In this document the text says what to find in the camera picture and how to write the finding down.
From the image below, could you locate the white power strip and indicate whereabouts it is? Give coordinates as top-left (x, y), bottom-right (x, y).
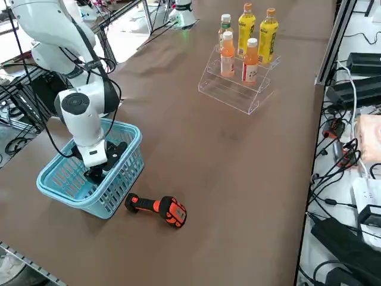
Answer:
top-left (352, 177), bottom-right (381, 217)

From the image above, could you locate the black metal rack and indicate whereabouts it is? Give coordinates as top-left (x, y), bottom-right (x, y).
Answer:
top-left (0, 58), bottom-right (63, 135)

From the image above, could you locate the clear acrylic stepped shelf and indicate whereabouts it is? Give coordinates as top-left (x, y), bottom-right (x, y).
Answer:
top-left (198, 44), bottom-right (282, 116)

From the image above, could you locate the black fabric bag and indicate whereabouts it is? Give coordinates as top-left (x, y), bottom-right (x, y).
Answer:
top-left (311, 217), bottom-right (381, 286)

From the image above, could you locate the orange black plug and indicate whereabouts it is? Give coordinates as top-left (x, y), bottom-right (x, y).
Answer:
top-left (323, 118), bottom-right (346, 138)

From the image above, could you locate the peach tissue pack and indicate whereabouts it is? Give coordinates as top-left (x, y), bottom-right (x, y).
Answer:
top-left (355, 114), bottom-right (381, 164)

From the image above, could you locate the orange drink bottle white cap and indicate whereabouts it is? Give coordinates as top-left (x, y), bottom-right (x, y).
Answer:
top-left (220, 31), bottom-right (236, 77)
top-left (241, 38), bottom-right (259, 84)

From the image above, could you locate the aluminium table edge rail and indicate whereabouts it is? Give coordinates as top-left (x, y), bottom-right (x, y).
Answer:
top-left (0, 240), bottom-right (67, 286)

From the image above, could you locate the black square adapter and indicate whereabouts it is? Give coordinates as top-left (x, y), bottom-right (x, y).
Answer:
top-left (357, 204), bottom-right (381, 236)

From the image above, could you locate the black cable bundle along arm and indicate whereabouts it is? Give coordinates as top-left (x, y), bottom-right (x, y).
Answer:
top-left (44, 0), bottom-right (123, 158)

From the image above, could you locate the aluminium camera post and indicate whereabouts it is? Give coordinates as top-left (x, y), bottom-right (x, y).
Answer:
top-left (315, 0), bottom-right (358, 87)

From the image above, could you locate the pale tea bottle white cap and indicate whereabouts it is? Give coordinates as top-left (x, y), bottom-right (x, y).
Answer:
top-left (218, 14), bottom-right (235, 53)

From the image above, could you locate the light blue plastic basket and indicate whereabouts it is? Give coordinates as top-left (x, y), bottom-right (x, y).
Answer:
top-left (36, 118), bottom-right (146, 220)

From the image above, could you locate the black power supply brick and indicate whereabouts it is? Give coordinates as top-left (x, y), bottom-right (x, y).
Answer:
top-left (326, 76), bottom-right (381, 110)
top-left (346, 52), bottom-right (381, 75)

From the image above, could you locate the white cable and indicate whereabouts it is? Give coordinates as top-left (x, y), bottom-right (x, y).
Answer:
top-left (338, 59), bottom-right (374, 179)

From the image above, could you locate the yellow drink bottle orange cap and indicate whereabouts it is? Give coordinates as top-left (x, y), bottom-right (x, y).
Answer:
top-left (257, 8), bottom-right (280, 66)
top-left (237, 2), bottom-right (256, 59)

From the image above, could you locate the orange black barcode scanner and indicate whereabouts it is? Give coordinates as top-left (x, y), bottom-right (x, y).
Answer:
top-left (124, 192), bottom-right (188, 229)

